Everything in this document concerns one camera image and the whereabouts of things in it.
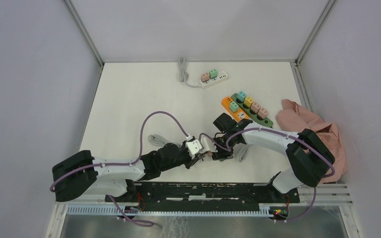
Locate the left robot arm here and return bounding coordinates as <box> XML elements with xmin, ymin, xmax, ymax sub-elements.
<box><xmin>50</xmin><ymin>141</ymin><xmax>207</xmax><ymax>202</ymax></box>

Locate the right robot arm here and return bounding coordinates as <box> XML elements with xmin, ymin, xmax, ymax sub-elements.
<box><xmin>212</xmin><ymin>113</ymin><xmax>336</xmax><ymax>202</ymax></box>

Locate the orange power strip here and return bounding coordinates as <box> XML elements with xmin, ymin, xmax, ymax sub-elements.
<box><xmin>221</xmin><ymin>97</ymin><xmax>249</xmax><ymax>122</ymax></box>

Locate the mint adapter on orange strip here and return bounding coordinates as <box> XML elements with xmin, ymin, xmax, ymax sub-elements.
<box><xmin>229</xmin><ymin>101</ymin><xmax>240</xmax><ymax>113</ymax></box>

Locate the green power strip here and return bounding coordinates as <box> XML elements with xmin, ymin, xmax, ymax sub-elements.
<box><xmin>230</xmin><ymin>93</ymin><xmax>274</xmax><ymax>128</ymax></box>

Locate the yellow USB adapter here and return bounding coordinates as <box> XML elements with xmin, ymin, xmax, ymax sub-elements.
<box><xmin>243</xmin><ymin>96</ymin><xmax>254</xmax><ymax>109</ymax></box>

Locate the teal USB adapter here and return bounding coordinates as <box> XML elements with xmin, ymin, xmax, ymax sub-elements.
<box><xmin>236</xmin><ymin>91</ymin><xmax>247</xmax><ymax>103</ymax></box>

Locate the white far power strip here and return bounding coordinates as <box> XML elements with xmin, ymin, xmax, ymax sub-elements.
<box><xmin>199</xmin><ymin>71</ymin><xmax>229</xmax><ymax>89</ymax></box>

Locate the pink cloth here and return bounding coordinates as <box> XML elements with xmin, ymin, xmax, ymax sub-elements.
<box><xmin>275</xmin><ymin>99</ymin><xmax>348</xmax><ymax>183</ymax></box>

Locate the green adapter on far strip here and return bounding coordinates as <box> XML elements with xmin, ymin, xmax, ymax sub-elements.
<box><xmin>208</xmin><ymin>68</ymin><xmax>218</xmax><ymax>79</ymax></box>

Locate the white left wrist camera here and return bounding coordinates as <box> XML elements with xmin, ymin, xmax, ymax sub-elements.
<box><xmin>185</xmin><ymin>139</ymin><xmax>203</xmax><ymax>157</ymax></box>

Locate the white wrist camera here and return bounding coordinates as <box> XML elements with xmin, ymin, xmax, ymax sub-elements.
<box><xmin>185</xmin><ymin>139</ymin><xmax>203</xmax><ymax>157</ymax></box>
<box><xmin>200</xmin><ymin>137</ymin><xmax>217</xmax><ymax>154</ymax></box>

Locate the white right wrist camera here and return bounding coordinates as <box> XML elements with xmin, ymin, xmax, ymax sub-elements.
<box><xmin>200</xmin><ymin>137</ymin><xmax>217</xmax><ymax>154</ymax></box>

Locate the grey near strip cable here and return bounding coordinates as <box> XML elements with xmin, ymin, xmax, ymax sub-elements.
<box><xmin>147</xmin><ymin>134</ymin><xmax>179</xmax><ymax>147</ymax></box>

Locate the black mounting base plate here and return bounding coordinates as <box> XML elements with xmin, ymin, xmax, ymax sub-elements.
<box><xmin>114</xmin><ymin>181</ymin><xmax>300</xmax><ymax>212</ymax></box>

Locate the grey far strip cable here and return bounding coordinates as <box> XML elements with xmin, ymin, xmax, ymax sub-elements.
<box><xmin>178</xmin><ymin>56</ymin><xmax>201</xmax><ymax>89</ymax></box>

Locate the white slotted cable duct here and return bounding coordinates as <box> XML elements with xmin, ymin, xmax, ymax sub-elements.
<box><xmin>65</xmin><ymin>205</ymin><xmax>273</xmax><ymax>218</ymax></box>

